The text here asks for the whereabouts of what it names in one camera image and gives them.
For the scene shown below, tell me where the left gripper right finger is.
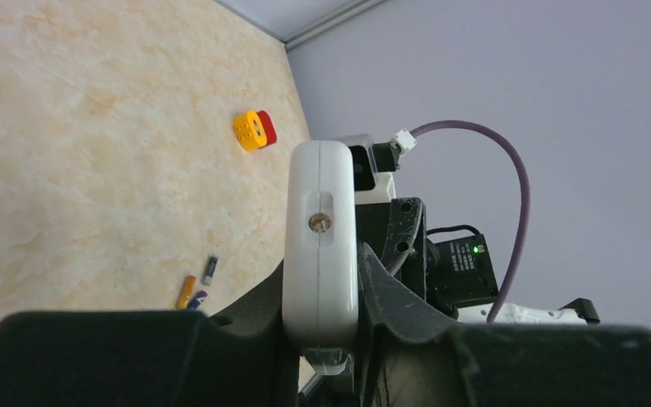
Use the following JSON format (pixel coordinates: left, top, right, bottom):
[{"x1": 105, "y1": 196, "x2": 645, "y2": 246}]
[{"x1": 353, "y1": 243, "x2": 651, "y2": 406}]

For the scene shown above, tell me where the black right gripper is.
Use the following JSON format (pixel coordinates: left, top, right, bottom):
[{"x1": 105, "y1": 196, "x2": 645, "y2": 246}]
[{"x1": 355, "y1": 198, "x2": 499, "y2": 316}]

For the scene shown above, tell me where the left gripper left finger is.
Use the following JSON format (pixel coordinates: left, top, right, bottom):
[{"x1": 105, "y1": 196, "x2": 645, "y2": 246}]
[{"x1": 0, "y1": 269, "x2": 298, "y2": 406}]

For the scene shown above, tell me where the white remote control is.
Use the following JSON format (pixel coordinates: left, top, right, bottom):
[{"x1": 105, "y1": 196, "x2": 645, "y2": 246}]
[{"x1": 281, "y1": 141, "x2": 359, "y2": 376}]

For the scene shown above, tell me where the black silver AAA battery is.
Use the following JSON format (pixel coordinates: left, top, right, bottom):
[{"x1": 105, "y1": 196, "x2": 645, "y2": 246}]
[{"x1": 201, "y1": 255, "x2": 219, "y2": 286}]

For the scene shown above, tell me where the red round toy block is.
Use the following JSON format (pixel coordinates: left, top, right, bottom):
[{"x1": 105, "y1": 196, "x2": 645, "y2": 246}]
[{"x1": 256, "y1": 110, "x2": 277, "y2": 148}]

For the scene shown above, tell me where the yellow round toy block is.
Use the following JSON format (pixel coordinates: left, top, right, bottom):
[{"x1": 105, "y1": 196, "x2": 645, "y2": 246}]
[{"x1": 232, "y1": 110, "x2": 268, "y2": 152}]

